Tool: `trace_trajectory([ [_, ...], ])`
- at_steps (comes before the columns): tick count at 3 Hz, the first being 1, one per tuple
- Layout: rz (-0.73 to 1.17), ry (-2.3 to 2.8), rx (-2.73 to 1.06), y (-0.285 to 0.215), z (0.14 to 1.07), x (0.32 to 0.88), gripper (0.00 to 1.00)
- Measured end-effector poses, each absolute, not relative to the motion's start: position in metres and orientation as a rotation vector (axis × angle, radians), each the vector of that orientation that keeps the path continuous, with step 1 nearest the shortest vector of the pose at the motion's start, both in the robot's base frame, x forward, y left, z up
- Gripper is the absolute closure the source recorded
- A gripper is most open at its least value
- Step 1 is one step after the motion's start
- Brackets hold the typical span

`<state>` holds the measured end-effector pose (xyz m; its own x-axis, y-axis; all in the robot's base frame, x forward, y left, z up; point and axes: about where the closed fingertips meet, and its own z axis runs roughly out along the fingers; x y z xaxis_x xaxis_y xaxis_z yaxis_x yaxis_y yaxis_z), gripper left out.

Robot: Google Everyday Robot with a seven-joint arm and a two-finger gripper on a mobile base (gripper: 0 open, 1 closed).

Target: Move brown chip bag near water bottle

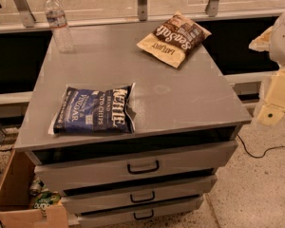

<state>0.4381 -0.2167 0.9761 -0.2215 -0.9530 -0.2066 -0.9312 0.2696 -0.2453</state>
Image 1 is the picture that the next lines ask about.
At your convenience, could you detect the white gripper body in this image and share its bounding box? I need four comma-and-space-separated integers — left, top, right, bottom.
265, 67, 285, 110

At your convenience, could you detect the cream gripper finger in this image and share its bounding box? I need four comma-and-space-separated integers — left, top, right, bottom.
249, 27, 273, 52
256, 105, 285, 125

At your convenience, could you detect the brown sea salt chip bag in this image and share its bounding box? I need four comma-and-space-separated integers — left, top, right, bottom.
137, 11, 211, 68

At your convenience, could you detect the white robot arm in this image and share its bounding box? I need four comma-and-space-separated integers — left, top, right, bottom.
249, 11, 285, 125

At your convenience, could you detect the blue kettle chip bag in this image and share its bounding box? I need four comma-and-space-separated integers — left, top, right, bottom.
48, 84, 135, 135

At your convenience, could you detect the clear plastic water bottle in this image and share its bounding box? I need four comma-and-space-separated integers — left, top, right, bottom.
45, 0, 74, 53

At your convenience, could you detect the green snack bag in box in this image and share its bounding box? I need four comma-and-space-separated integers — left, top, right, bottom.
31, 191, 61, 209

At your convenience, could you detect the bottom grey drawer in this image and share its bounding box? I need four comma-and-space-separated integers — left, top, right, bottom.
78, 196, 203, 228

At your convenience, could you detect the grey drawer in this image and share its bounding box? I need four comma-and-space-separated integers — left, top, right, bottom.
62, 175, 217, 214
78, 196, 203, 228
35, 141, 238, 191

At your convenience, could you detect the middle grey drawer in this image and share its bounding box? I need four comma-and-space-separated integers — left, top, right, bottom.
62, 175, 217, 214

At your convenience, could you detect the top grey drawer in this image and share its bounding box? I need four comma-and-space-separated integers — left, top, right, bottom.
35, 141, 238, 191

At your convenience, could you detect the drink can in box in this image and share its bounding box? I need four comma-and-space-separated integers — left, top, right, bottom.
29, 180, 43, 196

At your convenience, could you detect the cardboard box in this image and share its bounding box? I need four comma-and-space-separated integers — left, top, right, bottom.
0, 150, 68, 228

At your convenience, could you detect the black floor cable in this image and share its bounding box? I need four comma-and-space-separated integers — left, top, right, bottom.
237, 134, 285, 160

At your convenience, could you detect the right metal railing post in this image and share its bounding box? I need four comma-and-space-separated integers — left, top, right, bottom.
205, 0, 219, 17

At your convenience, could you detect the metal railing post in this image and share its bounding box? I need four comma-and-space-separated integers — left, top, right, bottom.
205, 0, 219, 17
137, 0, 148, 21
13, 0, 36, 28

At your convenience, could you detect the middle metal railing post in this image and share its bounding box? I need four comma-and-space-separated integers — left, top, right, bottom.
137, 0, 148, 21

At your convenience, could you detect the left metal railing post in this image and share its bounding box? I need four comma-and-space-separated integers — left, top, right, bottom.
13, 0, 36, 28

